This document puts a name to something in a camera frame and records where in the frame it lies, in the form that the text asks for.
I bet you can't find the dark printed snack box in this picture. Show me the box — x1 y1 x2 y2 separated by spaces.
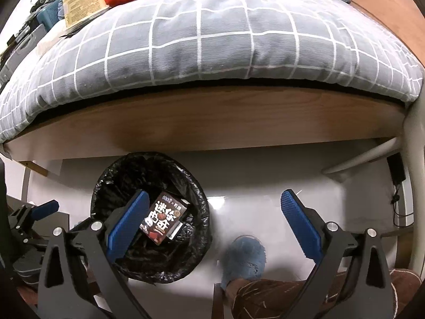
139 191 188 246

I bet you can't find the dark wooden chair leg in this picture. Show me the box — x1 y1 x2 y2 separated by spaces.
212 282 233 319

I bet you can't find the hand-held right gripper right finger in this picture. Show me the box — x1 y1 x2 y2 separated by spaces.
280 189 394 319

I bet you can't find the teal box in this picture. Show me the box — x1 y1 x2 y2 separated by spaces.
38 0 65 29

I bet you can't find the blue fluffy slipper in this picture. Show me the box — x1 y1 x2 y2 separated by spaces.
221 235 268 289

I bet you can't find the white metal bed post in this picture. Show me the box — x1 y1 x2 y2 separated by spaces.
321 73 425 273

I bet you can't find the grey plaid quilt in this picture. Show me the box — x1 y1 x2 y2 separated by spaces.
0 0 424 153

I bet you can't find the person's right leg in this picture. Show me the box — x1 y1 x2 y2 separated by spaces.
226 267 425 319

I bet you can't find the round bin with black liner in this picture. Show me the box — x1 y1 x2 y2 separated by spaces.
90 152 213 284

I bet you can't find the black power adapter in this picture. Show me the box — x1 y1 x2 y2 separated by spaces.
387 153 407 185

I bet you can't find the black cable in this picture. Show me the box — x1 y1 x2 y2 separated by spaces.
391 183 415 230

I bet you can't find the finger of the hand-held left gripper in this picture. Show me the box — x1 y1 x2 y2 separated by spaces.
9 200 60 236

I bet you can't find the grey case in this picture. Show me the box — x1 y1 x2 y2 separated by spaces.
0 23 47 83

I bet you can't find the yellow snack packet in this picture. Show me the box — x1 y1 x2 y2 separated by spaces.
62 0 109 29

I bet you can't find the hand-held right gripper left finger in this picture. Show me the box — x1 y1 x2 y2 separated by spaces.
37 189 151 319

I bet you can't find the wooden bed frame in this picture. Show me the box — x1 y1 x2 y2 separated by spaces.
3 85 407 177

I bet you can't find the brown wooden board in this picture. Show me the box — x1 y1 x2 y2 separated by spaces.
345 0 425 70

